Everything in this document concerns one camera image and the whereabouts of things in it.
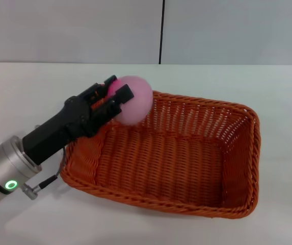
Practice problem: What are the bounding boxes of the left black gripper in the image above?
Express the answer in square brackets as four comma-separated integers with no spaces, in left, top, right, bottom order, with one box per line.
[21,75,136,165]

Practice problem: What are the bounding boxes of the pink soft ball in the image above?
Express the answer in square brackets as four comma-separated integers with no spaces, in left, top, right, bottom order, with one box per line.
[109,75,154,127]

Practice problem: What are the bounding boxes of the orange woven plastic basket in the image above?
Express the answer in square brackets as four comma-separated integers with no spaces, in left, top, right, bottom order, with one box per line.
[60,90,261,219]

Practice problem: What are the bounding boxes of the black vertical wall strip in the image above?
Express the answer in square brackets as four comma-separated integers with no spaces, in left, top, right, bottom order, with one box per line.
[157,0,167,65]

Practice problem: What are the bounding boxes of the left arm cable with plug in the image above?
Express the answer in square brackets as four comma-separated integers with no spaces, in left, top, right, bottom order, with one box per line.
[20,146,68,201]

